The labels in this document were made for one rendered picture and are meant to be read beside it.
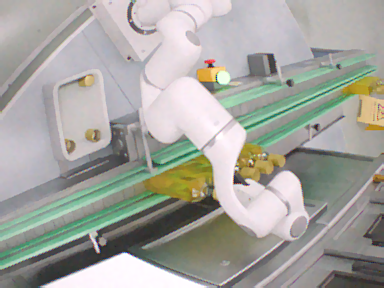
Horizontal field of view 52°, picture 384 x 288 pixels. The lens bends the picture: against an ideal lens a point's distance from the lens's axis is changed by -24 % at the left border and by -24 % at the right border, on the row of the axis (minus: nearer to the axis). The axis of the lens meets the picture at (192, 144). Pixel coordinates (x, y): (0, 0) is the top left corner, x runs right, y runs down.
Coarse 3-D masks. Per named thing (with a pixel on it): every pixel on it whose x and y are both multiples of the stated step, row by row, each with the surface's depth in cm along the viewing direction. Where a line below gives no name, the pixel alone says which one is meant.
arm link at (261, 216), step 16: (224, 128) 88; (240, 128) 89; (208, 144) 88; (224, 144) 87; (240, 144) 88; (224, 160) 87; (224, 176) 87; (224, 192) 87; (272, 192) 88; (224, 208) 89; (240, 208) 86; (256, 208) 87; (272, 208) 87; (240, 224) 88; (256, 224) 86; (272, 224) 87
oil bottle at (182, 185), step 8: (152, 176) 131; (160, 176) 129; (168, 176) 127; (176, 176) 126; (184, 176) 125; (192, 176) 124; (200, 176) 123; (144, 184) 135; (152, 184) 132; (160, 184) 129; (168, 184) 127; (176, 184) 124; (184, 184) 122; (192, 184) 121; (200, 184) 121; (208, 184) 122; (160, 192) 131; (168, 192) 128; (176, 192) 125; (184, 192) 123; (192, 192) 121; (200, 192) 121; (192, 200) 122
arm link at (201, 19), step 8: (168, 0) 106; (176, 0) 104; (184, 0) 103; (192, 0) 103; (200, 0) 104; (208, 0) 107; (176, 8) 103; (184, 8) 102; (192, 8) 103; (200, 8) 104; (208, 8) 106; (200, 16) 103; (208, 16) 107; (200, 24) 104
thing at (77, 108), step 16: (64, 80) 117; (96, 80) 127; (64, 96) 126; (80, 96) 130; (96, 96) 129; (64, 112) 126; (80, 112) 131; (96, 112) 131; (64, 128) 127; (80, 128) 131; (96, 128) 133; (64, 144) 120; (80, 144) 131; (96, 144) 129
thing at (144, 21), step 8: (144, 0) 130; (152, 0) 128; (160, 0) 125; (136, 8) 131; (144, 8) 129; (152, 8) 126; (160, 8) 124; (168, 8) 122; (136, 16) 131; (144, 16) 130; (152, 16) 128; (160, 16) 126; (136, 24) 132; (144, 24) 134; (152, 24) 133
